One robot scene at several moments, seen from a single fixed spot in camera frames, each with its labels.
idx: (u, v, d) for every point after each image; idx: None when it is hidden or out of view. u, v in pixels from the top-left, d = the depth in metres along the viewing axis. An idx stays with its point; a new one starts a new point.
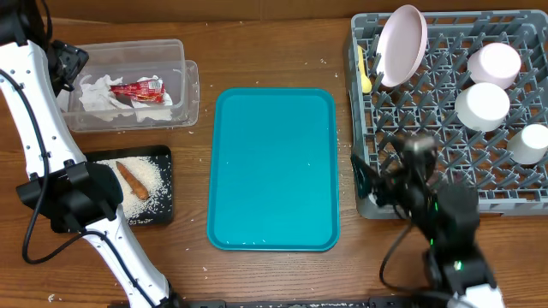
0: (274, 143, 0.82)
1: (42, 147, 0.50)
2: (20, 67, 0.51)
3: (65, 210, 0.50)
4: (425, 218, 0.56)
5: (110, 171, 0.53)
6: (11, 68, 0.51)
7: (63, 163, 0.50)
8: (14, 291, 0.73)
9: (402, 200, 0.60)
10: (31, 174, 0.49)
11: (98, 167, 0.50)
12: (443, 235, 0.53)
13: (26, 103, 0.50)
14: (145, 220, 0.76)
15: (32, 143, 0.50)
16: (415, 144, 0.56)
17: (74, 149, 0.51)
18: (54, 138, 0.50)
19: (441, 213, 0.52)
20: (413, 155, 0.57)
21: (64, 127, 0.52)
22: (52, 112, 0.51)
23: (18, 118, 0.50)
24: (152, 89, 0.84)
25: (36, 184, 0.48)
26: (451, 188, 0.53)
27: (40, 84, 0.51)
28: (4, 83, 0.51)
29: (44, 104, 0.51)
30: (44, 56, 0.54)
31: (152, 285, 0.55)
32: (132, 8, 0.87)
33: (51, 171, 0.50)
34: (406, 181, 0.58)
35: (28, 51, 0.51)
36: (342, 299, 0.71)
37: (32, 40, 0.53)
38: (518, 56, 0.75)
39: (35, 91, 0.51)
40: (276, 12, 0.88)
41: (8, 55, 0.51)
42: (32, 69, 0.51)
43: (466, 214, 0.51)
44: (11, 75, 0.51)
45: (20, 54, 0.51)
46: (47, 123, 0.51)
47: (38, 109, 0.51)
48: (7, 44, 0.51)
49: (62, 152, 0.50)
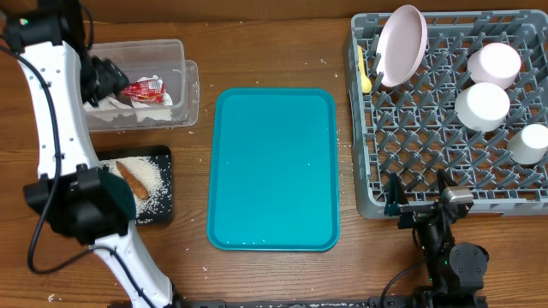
0: (275, 142, 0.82)
1: (56, 147, 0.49)
2: (50, 66, 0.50)
3: (71, 221, 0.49)
4: (434, 262, 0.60)
5: (122, 183, 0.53)
6: (42, 66, 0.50)
7: (76, 167, 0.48)
8: (14, 291, 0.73)
9: (422, 237, 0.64)
10: (42, 174, 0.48)
11: (111, 176, 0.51)
12: (443, 287, 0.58)
13: (50, 101, 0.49)
14: (145, 220, 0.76)
15: (49, 142, 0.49)
16: (452, 194, 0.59)
17: (88, 153, 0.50)
18: (71, 140, 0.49)
19: (449, 269, 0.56)
20: (447, 203, 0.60)
21: (83, 130, 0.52)
22: (75, 114, 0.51)
23: (40, 116, 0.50)
24: (152, 89, 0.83)
25: (45, 186, 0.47)
26: (465, 251, 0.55)
27: (68, 85, 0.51)
28: (33, 80, 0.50)
29: (68, 105, 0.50)
30: (77, 62, 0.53)
31: (157, 293, 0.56)
32: (131, 8, 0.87)
33: (63, 174, 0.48)
34: (432, 222, 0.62)
35: (62, 51, 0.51)
36: (342, 299, 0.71)
37: (69, 44, 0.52)
38: (519, 56, 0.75)
39: (59, 92, 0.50)
40: (276, 11, 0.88)
41: (42, 51, 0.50)
42: (63, 69, 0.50)
43: (470, 280, 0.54)
44: (41, 73, 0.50)
45: (53, 53, 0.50)
46: (68, 124, 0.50)
47: (61, 110, 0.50)
48: (42, 44, 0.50)
49: (78, 154, 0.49)
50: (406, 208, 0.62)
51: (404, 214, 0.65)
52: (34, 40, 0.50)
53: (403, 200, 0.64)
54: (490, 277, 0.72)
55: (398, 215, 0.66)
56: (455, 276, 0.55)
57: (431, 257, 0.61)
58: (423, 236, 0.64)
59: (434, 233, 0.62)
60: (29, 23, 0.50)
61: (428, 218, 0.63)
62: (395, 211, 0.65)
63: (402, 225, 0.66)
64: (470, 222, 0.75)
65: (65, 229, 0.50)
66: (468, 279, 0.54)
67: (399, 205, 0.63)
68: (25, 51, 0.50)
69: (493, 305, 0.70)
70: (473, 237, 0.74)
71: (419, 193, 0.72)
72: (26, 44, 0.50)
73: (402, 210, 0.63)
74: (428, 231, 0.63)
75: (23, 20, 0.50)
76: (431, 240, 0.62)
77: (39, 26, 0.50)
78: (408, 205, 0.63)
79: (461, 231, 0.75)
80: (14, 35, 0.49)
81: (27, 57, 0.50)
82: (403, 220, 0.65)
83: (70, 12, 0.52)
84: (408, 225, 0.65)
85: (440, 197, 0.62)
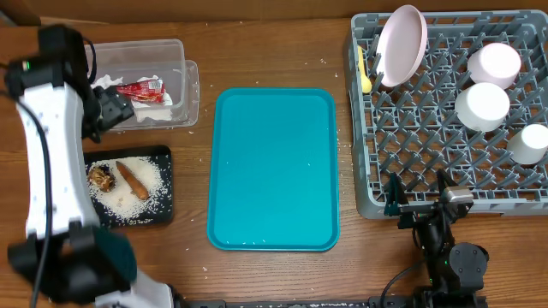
0: (275, 143, 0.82)
1: (48, 198, 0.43)
2: (50, 110, 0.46)
3: (65, 287, 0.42)
4: (435, 262, 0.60)
5: (125, 243, 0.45)
6: (41, 110, 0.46)
7: (69, 222, 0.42)
8: (14, 291, 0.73)
9: (422, 237, 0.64)
10: (31, 233, 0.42)
11: (110, 236, 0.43)
12: (443, 287, 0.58)
13: (44, 149, 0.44)
14: (145, 220, 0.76)
15: (40, 194, 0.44)
16: (452, 194, 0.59)
17: (84, 205, 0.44)
18: (65, 190, 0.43)
19: (449, 269, 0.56)
20: (447, 203, 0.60)
21: (80, 180, 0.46)
22: (72, 162, 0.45)
23: (34, 166, 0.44)
24: (152, 89, 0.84)
25: (32, 247, 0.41)
26: (465, 250, 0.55)
27: (67, 129, 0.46)
28: (31, 127, 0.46)
29: (64, 151, 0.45)
30: (79, 104, 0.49)
31: None
32: (131, 8, 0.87)
33: (56, 230, 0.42)
34: (432, 222, 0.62)
35: (63, 95, 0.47)
36: (342, 299, 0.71)
37: (73, 88, 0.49)
38: (518, 56, 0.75)
39: (58, 138, 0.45)
40: (276, 12, 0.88)
41: (41, 95, 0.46)
42: (62, 114, 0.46)
43: (470, 280, 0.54)
44: (39, 119, 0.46)
45: (55, 97, 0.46)
46: (63, 174, 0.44)
47: (56, 159, 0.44)
48: (43, 87, 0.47)
49: (71, 207, 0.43)
50: (406, 208, 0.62)
51: (403, 214, 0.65)
52: (36, 85, 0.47)
53: (402, 199, 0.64)
54: (490, 277, 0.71)
55: (398, 215, 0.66)
56: (455, 276, 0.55)
57: (431, 257, 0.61)
58: (422, 236, 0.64)
59: (434, 233, 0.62)
60: (31, 68, 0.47)
61: (428, 219, 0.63)
62: (395, 211, 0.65)
63: (402, 225, 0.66)
64: (471, 222, 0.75)
65: (56, 297, 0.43)
66: (468, 279, 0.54)
67: (399, 205, 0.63)
68: (25, 95, 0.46)
69: (493, 305, 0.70)
70: (473, 237, 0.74)
71: (420, 193, 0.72)
72: (26, 88, 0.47)
73: (402, 210, 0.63)
74: (428, 231, 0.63)
75: (26, 64, 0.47)
76: (431, 240, 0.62)
77: (40, 71, 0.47)
78: (408, 205, 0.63)
79: (462, 230, 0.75)
80: (15, 79, 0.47)
81: (28, 101, 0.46)
82: (403, 220, 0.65)
83: (71, 56, 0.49)
84: (408, 225, 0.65)
85: (440, 197, 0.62)
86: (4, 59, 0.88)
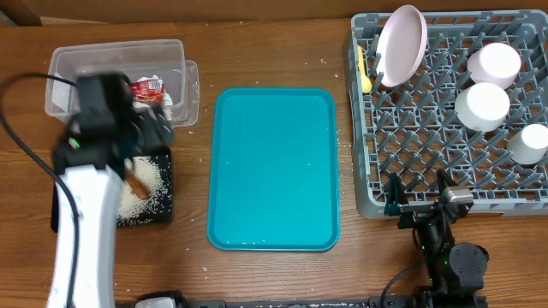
0: (275, 143, 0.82)
1: (71, 292, 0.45)
2: (88, 195, 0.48)
3: None
4: (435, 262, 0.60)
5: None
6: (79, 193, 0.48)
7: None
8: (14, 291, 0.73)
9: (423, 238, 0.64)
10: None
11: None
12: (443, 287, 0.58)
13: (75, 237, 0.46)
14: (145, 220, 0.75)
15: (64, 280, 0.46)
16: (452, 194, 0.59)
17: (104, 299, 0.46)
18: (89, 285, 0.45)
19: (449, 269, 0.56)
20: (447, 203, 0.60)
21: (107, 270, 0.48)
22: (102, 256, 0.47)
23: (64, 250, 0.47)
24: (152, 89, 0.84)
25: None
26: (465, 250, 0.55)
27: (101, 216, 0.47)
28: (67, 208, 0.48)
29: (95, 244, 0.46)
30: (117, 185, 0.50)
31: None
32: (131, 9, 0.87)
33: None
34: (432, 222, 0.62)
35: (104, 182, 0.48)
36: (342, 299, 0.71)
37: (114, 169, 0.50)
38: (519, 56, 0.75)
39: (91, 229, 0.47)
40: (276, 12, 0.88)
41: (84, 175, 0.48)
42: (100, 196, 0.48)
43: (470, 280, 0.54)
44: (77, 201, 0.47)
45: (95, 182, 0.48)
46: (90, 268, 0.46)
47: (86, 251, 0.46)
48: (86, 169, 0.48)
49: (92, 302, 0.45)
50: (406, 208, 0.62)
51: (404, 214, 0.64)
52: (79, 164, 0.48)
53: (403, 199, 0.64)
54: (490, 277, 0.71)
55: (398, 215, 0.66)
56: (455, 276, 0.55)
57: (431, 257, 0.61)
58: (423, 236, 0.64)
59: (434, 233, 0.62)
60: (78, 147, 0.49)
61: (429, 219, 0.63)
62: (395, 211, 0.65)
63: (402, 225, 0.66)
64: (471, 222, 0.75)
65: None
66: (468, 279, 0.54)
67: (399, 206, 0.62)
68: (65, 174, 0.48)
69: (493, 305, 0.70)
70: (473, 237, 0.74)
71: (420, 193, 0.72)
72: (68, 165, 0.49)
73: (402, 210, 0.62)
74: (428, 231, 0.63)
75: (73, 141, 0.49)
76: (431, 241, 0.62)
77: (86, 151, 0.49)
78: (408, 205, 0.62)
79: (462, 230, 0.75)
80: (61, 156, 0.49)
81: (69, 180, 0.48)
82: (403, 220, 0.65)
83: (116, 133, 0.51)
84: (408, 225, 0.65)
85: (440, 197, 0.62)
86: (4, 59, 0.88)
